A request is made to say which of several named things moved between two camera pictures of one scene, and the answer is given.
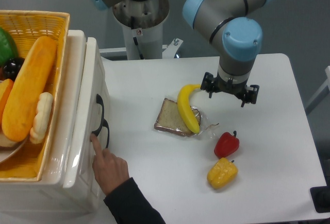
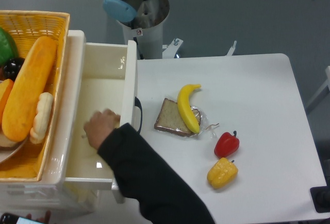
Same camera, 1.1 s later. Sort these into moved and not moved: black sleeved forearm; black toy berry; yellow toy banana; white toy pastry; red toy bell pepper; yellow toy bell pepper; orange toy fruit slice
Moved: black sleeved forearm
Not moved: black toy berry; white toy pastry; yellow toy banana; red toy bell pepper; orange toy fruit slice; yellow toy bell pepper
